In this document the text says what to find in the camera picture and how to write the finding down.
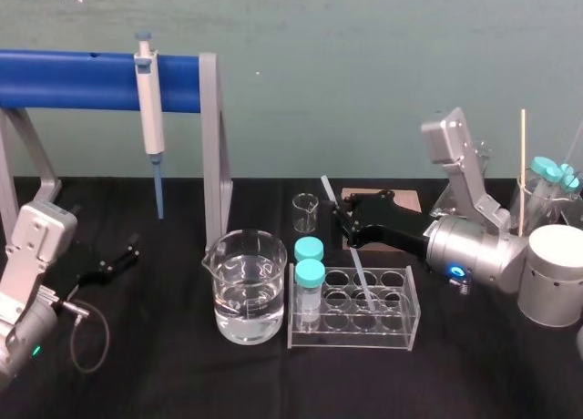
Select thin wooden stick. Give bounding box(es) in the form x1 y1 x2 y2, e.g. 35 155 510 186
517 108 527 238

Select glass beaker holding tubes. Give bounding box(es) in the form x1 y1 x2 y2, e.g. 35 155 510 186
509 177 583 232

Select large glass beaker with water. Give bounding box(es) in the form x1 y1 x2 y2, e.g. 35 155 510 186
201 228 290 346

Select brown square board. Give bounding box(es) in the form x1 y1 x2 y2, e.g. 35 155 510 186
341 186 423 252

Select clear acrylic test tube rack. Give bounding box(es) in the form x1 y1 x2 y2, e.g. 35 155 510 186
286 263 421 353

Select black table cloth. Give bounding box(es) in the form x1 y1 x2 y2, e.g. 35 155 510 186
0 176 583 419

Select clear glass stirring rod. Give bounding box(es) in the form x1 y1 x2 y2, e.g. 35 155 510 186
320 175 379 312

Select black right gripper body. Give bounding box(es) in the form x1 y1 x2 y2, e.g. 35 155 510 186
358 203 432 259

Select blue stand crossbar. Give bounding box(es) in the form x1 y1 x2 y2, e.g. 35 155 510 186
0 48 204 116

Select clear glass conical flask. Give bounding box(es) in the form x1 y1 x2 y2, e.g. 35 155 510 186
430 140 496 220

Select white and blue pipette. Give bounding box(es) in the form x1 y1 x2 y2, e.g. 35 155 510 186
133 30 167 221

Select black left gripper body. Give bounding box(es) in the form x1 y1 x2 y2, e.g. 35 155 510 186
58 240 111 298

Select small empty glass beaker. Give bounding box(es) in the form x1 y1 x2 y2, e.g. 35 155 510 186
291 193 320 233

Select thin dark gripper cable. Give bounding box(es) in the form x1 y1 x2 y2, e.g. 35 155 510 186
49 299 111 374

